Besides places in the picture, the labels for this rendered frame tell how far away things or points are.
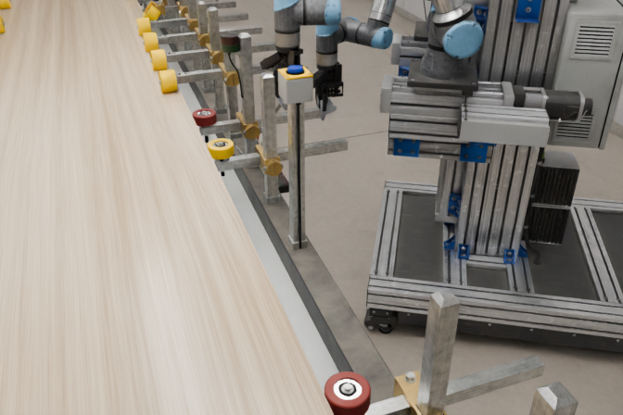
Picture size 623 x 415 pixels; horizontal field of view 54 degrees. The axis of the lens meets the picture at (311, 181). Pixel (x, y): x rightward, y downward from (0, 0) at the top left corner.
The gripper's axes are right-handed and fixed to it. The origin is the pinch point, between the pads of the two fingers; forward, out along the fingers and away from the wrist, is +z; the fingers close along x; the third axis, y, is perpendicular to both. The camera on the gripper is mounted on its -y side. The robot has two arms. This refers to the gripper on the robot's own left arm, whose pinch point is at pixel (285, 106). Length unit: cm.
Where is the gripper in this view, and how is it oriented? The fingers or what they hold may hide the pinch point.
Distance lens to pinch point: 196.3
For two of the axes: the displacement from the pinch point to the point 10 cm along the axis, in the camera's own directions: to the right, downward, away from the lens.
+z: 0.0, 8.7, 4.9
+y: 6.4, 3.8, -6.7
